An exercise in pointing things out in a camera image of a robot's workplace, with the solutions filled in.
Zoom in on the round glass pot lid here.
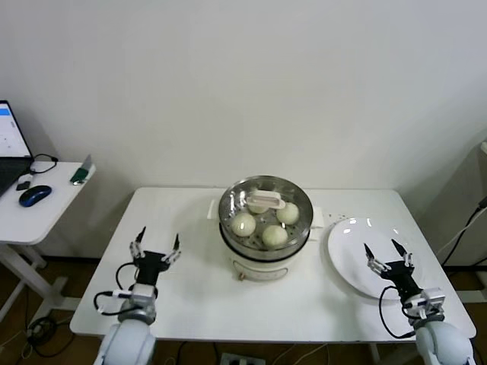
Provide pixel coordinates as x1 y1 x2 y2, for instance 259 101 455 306
218 174 314 251

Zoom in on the perforated steel steamer basket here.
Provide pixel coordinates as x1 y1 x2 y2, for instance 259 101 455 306
206 175 324 263

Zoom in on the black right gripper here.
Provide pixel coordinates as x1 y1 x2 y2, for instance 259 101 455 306
363 238 423 302

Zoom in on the green and silver tool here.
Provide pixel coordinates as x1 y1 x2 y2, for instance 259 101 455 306
68 154 95 186

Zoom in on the white electric cooker pot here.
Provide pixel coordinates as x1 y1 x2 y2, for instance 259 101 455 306
219 227 320 283

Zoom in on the black laptop cable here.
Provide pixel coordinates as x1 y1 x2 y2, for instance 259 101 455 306
28 154 59 176

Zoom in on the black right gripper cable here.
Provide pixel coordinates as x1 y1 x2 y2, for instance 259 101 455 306
379 285 418 339

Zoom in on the black floor cable bundle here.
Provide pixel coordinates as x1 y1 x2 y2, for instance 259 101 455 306
22 317 58 358

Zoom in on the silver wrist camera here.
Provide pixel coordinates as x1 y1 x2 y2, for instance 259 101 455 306
111 283 160 302
402 287 447 317

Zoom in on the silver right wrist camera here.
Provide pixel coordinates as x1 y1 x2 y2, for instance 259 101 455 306
402 287 447 317

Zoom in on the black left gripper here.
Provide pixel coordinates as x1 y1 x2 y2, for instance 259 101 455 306
129 227 181 287

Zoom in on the black wall cable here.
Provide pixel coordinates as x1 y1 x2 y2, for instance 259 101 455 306
443 195 487 265

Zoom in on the white round plate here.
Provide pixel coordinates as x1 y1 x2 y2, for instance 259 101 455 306
326 217 422 298

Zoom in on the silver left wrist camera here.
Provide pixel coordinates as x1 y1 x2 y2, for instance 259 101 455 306
111 283 160 302

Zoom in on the white wall cable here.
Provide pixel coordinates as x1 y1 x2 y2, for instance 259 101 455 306
435 212 482 263

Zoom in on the black laptop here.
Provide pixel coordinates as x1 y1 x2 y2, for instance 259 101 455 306
0 100 33 197

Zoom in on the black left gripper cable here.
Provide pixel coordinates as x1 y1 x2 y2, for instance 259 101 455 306
93 262 138 316

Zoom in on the white side desk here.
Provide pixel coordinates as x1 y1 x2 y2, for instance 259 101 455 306
0 161 96 335

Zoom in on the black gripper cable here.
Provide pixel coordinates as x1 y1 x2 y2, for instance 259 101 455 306
379 285 418 339
93 262 138 316

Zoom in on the blue computer mouse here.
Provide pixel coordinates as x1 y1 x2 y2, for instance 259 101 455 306
18 185 53 208

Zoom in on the white power strip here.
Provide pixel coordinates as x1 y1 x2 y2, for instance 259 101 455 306
220 352 266 365

